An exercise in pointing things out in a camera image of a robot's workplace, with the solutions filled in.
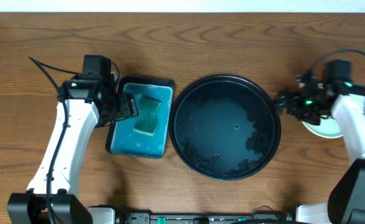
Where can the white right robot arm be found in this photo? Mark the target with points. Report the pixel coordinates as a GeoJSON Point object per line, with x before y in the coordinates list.
{"type": "Point", "coordinates": [338, 97]}

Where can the round black tray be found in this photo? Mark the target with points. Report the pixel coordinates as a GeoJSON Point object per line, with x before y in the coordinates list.
{"type": "Point", "coordinates": [224, 127]}

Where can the black rectangular water tray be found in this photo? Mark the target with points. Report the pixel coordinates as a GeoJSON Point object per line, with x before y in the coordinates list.
{"type": "Point", "coordinates": [123, 140]}

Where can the green yellow sponge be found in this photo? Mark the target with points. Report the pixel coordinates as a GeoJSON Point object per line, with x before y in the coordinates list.
{"type": "Point", "coordinates": [147, 123]}

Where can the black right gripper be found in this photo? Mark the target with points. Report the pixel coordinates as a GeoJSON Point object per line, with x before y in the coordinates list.
{"type": "Point", "coordinates": [295, 96]}

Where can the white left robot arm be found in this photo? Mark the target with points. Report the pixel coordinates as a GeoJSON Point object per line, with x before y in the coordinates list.
{"type": "Point", "coordinates": [52, 195]}

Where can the light green plate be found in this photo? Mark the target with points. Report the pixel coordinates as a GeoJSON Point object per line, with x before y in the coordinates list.
{"type": "Point", "coordinates": [328, 128]}

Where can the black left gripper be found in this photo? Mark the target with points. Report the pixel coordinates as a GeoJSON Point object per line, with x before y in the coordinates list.
{"type": "Point", "coordinates": [125, 107]}

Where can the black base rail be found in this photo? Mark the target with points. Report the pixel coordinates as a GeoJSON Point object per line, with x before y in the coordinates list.
{"type": "Point", "coordinates": [207, 218]}

